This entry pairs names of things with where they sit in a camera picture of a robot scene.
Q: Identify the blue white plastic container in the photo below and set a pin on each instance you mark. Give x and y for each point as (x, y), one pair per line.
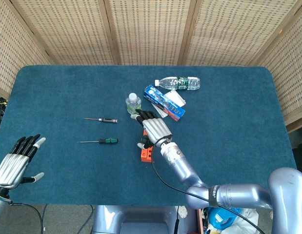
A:
(221, 217)

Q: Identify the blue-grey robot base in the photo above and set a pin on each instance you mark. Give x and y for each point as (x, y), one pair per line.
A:
(131, 219)

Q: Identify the blue felt table cover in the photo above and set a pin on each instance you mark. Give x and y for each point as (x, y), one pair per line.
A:
(226, 146)

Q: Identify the woven rattan folding screen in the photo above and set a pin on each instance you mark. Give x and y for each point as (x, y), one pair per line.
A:
(150, 31)

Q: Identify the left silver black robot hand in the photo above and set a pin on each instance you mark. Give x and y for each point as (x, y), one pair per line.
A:
(11, 168)

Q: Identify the blue cookie box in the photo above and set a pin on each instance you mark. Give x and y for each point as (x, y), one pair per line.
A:
(165, 102)

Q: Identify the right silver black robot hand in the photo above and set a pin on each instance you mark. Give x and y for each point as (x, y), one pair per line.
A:
(156, 130)

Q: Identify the clear bottle light green label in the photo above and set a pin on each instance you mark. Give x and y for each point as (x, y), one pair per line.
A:
(132, 102)

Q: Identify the orange tool holder rack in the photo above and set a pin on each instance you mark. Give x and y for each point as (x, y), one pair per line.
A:
(146, 156)

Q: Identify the clear water bottle dark green label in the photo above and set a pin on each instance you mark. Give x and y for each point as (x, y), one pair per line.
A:
(189, 83)

